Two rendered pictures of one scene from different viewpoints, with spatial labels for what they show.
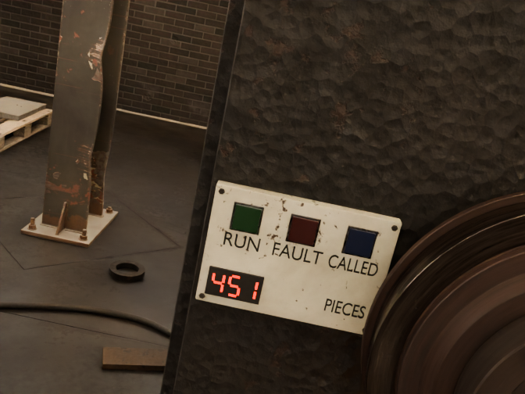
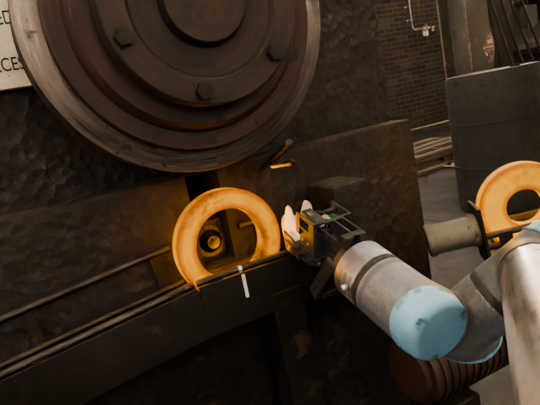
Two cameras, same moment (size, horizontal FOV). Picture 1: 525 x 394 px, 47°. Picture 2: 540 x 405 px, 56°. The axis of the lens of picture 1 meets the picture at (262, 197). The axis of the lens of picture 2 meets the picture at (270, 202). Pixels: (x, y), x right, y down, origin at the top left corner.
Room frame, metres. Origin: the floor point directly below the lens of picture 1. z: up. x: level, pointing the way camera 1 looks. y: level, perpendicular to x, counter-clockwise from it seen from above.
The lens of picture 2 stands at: (-0.10, -0.14, 0.97)
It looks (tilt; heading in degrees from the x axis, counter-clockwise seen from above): 11 degrees down; 336
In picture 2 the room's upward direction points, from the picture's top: 11 degrees counter-clockwise
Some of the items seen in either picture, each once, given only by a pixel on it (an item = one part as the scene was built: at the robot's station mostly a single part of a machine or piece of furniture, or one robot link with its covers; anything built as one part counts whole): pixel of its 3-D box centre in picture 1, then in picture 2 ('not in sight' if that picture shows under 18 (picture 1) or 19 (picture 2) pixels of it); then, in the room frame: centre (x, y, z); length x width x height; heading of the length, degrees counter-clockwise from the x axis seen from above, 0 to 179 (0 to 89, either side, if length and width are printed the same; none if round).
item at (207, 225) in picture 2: not in sight; (186, 229); (0.93, -0.40, 0.74); 0.30 x 0.06 x 0.07; 0
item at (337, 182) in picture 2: not in sight; (345, 241); (0.70, -0.64, 0.68); 0.11 x 0.08 x 0.24; 0
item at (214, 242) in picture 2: not in sight; (198, 235); (0.85, -0.40, 0.74); 0.17 x 0.04 x 0.04; 0
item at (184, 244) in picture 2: not in sight; (227, 242); (0.68, -0.40, 0.75); 0.18 x 0.03 x 0.18; 90
